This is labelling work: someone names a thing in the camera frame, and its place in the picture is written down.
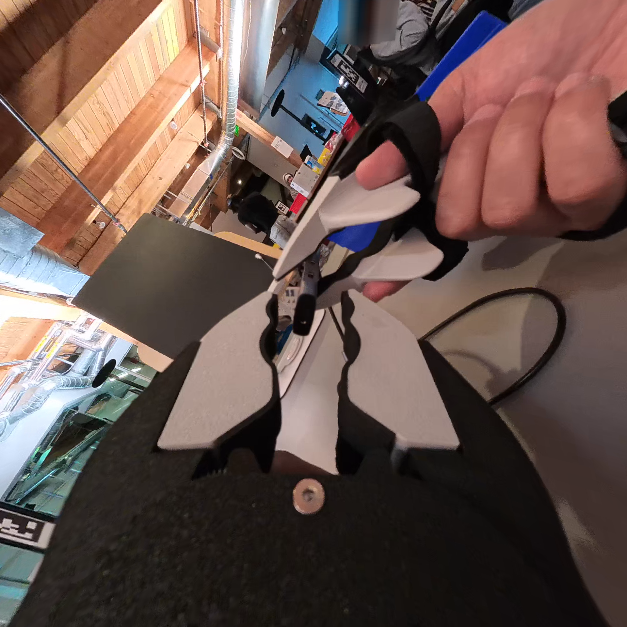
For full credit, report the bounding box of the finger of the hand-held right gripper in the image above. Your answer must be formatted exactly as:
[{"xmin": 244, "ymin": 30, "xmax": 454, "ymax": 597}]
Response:
[
  {"xmin": 271, "ymin": 174, "xmax": 422, "ymax": 282},
  {"xmin": 313, "ymin": 227, "xmax": 445, "ymax": 310}
]

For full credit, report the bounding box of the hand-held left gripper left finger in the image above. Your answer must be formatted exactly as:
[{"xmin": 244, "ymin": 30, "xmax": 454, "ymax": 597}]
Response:
[{"xmin": 157, "ymin": 292, "xmax": 282, "ymax": 451}]

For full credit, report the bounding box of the silver ventilation duct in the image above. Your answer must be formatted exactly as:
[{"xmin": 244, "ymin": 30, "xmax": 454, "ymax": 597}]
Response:
[
  {"xmin": 216, "ymin": 0, "xmax": 246, "ymax": 167},
  {"xmin": 0, "ymin": 211, "xmax": 90, "ymax": 297}
]

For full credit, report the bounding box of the grey desk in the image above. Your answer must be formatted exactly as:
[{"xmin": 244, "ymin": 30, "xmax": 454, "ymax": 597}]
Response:
[{"xmin": 279, "ymin": 230, "xmax": 627, "ymax": 627}]

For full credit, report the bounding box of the person's right hand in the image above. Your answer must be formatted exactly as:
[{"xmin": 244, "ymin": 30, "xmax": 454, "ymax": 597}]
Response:
[{"xmin": 355, "ymin": 0, "xmax": 627, "ymax": 303}]

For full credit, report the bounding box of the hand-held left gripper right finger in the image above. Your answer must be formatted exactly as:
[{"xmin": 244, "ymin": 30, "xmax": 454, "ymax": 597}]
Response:
[{"xmin": 338, "ymin": 290, "xmax": 461, "ymax": 451}]

